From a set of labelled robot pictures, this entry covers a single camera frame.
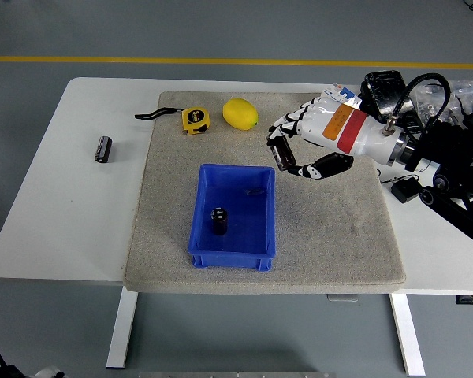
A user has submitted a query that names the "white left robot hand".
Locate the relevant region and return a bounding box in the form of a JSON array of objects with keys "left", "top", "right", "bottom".
[{"left": 33, "top": 364, "right": 66, "bottom": 378}]

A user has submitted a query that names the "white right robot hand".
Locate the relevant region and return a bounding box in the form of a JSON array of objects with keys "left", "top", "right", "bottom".
[{"left": 266, "top": 96, "right": 401, "bottom": 180}]

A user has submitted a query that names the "black cylindrical battery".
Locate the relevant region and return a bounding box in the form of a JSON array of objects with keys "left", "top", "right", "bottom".
[
  {"left": 210, "top": 206, "right": 229, "bottom": 236},
  {"left": 268, "top": 135, "right": 296, "bottom": 171},
  {"left": 94, "top": 135, "right": 114, "bottom": 163}
]

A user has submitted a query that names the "blue plastic box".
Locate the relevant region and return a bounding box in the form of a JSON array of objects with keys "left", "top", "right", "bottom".
[{"left": 187, "top": 163, "right": 277, "bottom": 272}]

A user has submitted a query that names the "white circuit breaker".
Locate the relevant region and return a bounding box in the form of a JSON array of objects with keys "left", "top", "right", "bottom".
[{"left": 322, "top": 83, "right": 363, "bottom": 109}]

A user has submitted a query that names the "black wrapped pack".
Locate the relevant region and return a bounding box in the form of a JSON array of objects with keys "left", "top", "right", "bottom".
[{"left": 358, "top": 70, "right": 419, "bottom": 123}]

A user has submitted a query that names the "clear bag of nuts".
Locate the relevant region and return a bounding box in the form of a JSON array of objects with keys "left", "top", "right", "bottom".
[{"left": 412, "top": 84, "right": 464, "bottom": 127}]

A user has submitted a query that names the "white table leg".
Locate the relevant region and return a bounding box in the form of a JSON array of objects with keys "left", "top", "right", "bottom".
[
  {"left": 389, "top": 293, "right": 426, "bottom": 377},
  {"left": 105, "top": 281, "right": 139, "bottom": 370}
]

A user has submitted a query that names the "yellow lemon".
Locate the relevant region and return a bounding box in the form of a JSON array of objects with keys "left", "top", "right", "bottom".
[{"left": 222, "top": 98, "right": 259, "bottom": 131}]

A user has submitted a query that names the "clear plastic parts bag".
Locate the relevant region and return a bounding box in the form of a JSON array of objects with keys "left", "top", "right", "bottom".
[{"left": 447, "top": 80, "right": 473, "bottom": 115}]

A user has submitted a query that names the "yellow tape measure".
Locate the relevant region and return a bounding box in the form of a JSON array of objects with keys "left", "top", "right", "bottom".
[{"left": 134, "top": 106, "right": 213, "bottom": 136}]

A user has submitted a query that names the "grey-brown felt mat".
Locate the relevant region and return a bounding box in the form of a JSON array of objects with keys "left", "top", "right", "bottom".
[{"left": 124, "top": 91, "right": 406, "bottom": 295}]

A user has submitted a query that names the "small black plug with cord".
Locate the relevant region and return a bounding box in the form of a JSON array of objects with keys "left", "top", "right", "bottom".
[{"left": 378, "top": 175, "right": 423, "bottom": 204}]

